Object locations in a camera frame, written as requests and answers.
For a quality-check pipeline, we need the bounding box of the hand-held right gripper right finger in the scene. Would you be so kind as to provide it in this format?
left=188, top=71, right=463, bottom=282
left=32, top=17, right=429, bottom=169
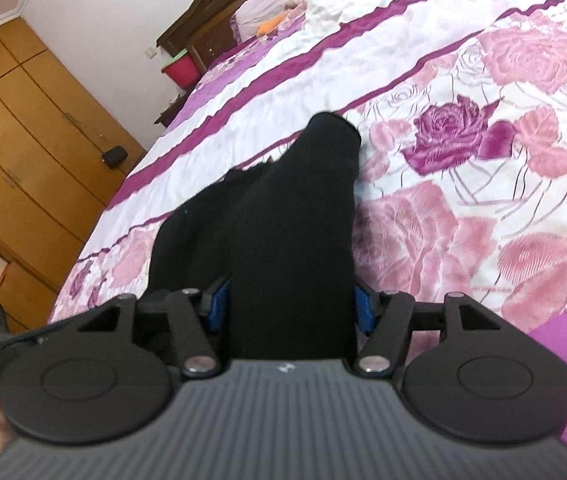
left=353, top=284, right=502, bottom=377

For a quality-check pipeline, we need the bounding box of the small black pouch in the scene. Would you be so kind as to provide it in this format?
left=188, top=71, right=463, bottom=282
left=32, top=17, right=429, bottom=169
left=100, top=145, right=129, bottom=169

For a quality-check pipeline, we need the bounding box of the black garment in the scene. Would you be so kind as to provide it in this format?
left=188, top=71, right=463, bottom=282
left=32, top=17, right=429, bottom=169
left=147, top=111, right=364, bottom=362

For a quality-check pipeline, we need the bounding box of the dark wooden headboard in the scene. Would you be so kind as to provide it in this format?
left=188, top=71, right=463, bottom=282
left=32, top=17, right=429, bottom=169
left=156, top=0, right=293, bottom=77

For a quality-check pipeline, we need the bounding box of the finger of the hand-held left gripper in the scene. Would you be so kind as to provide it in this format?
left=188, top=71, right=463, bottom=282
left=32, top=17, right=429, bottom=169
left=0, top=324, right=71, bottom=350

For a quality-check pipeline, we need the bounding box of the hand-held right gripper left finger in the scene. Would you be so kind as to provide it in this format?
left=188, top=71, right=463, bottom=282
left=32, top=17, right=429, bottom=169
left=77, top=282, right=232, bottom=377

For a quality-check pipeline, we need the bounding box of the person's left hand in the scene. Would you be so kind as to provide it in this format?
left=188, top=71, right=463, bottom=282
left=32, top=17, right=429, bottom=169
left=0, top=406, right=15, bottom=462

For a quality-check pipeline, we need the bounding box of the dark wooden nightstand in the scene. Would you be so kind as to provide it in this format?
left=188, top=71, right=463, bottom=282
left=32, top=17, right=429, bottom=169
left=153, top=91, right=190, bottom=129

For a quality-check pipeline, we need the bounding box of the yellow wooden wardrobe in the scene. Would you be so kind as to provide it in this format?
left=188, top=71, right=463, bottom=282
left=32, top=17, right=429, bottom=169
left=0, top=16, right=147, bottom=322

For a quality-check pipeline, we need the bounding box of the red bucket with green lid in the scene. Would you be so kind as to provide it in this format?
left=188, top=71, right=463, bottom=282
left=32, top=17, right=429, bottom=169
left=160, top=49, right=203, bottom=89

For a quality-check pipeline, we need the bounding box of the purple pillow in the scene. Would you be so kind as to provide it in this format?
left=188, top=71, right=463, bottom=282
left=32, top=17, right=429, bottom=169
left=230, top=0, right=290, bottom=44

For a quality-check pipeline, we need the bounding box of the pink floral striped blanket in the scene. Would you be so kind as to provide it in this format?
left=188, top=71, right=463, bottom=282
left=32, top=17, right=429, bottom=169
left=46, top=0, right=567, bottom=335

